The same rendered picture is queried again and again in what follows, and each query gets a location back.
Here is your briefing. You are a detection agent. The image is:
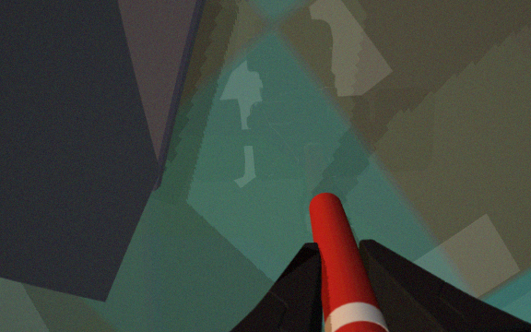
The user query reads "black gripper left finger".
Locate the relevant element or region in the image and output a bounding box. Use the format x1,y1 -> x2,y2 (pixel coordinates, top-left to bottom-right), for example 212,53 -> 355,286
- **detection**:
230,243 -> 323,332

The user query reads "dark grey panel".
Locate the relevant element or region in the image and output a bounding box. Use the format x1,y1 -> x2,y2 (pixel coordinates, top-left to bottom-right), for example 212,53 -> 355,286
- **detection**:
0,0 -> 206,302

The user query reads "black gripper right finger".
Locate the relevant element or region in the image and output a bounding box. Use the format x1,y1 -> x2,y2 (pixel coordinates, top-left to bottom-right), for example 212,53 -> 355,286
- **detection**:
359,239 -> 531,332

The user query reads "red peg with white band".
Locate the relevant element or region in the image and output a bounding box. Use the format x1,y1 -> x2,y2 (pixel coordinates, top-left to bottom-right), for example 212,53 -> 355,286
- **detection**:
310,193 -> 389,332

